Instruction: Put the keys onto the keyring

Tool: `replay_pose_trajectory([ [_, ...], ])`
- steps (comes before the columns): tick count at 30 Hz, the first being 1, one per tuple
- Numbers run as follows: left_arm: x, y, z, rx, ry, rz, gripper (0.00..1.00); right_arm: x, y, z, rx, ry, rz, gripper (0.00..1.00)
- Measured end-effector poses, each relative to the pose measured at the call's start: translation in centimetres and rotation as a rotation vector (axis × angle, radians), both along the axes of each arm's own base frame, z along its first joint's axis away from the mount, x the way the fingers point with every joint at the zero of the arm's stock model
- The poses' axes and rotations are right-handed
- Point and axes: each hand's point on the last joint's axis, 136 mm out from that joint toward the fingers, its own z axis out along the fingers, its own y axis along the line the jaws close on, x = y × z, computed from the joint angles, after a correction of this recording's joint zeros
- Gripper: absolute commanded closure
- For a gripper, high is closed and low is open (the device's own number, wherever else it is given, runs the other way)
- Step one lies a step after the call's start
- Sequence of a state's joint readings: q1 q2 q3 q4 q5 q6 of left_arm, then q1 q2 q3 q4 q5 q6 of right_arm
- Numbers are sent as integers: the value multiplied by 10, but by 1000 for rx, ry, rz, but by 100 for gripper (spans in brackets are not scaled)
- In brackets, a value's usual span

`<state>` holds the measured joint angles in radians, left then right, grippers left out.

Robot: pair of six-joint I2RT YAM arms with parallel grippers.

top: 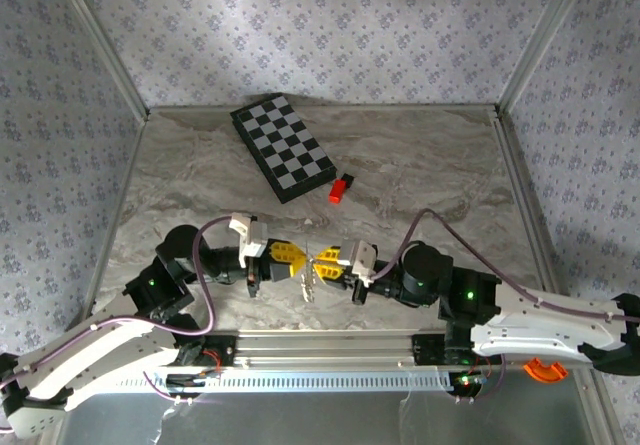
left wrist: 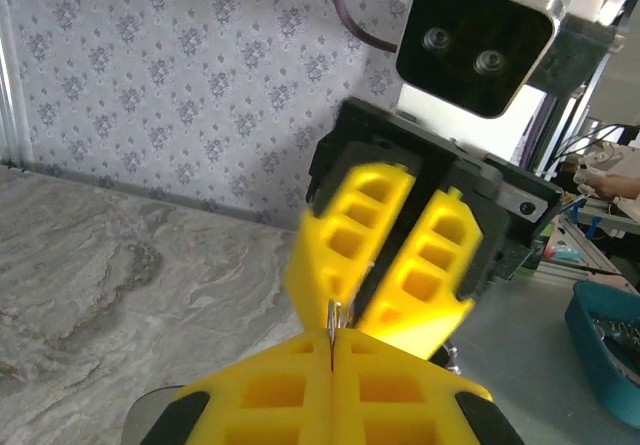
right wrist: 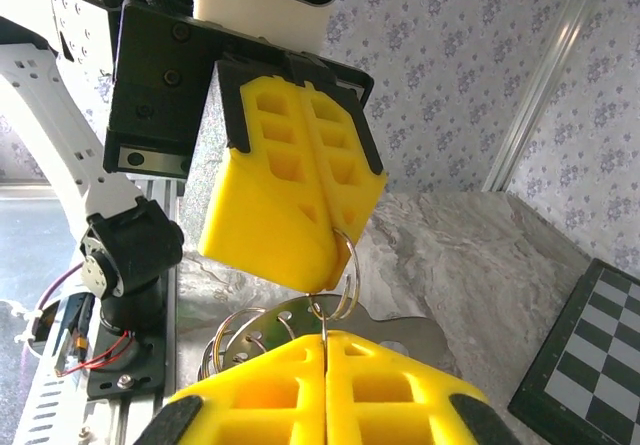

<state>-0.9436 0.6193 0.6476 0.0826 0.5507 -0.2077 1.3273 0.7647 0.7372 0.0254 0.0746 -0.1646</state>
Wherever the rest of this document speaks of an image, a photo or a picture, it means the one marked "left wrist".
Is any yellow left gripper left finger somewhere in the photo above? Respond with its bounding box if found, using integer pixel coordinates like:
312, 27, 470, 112
147, 328, 335, 445

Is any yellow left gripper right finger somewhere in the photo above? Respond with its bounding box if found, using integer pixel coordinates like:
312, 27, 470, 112
332, 326, 524, 445

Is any thin metal needle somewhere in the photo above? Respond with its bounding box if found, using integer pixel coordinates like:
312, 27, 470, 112
326, 298, 346, 371

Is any white hand tool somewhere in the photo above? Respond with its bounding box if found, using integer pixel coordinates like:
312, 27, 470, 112
572, 142, 619, 199

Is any teal and pink box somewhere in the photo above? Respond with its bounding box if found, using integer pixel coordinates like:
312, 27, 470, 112
542, 219, 581, 266

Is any person's hand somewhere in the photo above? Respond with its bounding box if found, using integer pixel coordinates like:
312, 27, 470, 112
574, 172, 640, 204

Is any blue plastic bin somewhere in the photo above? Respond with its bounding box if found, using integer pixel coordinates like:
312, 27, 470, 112
564, 278, 640, 416

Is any metal parts pile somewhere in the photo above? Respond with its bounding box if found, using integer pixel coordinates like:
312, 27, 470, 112
589, 312, 640, 381

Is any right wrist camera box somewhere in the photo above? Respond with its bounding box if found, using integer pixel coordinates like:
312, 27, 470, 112
394, 0, 571, 119

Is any aluminium workbench frame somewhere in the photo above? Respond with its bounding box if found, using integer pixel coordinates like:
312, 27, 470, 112
542, 199, 640, 289

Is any aluminium frame post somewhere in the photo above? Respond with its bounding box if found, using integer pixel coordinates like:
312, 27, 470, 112
0, 0, 35, 172

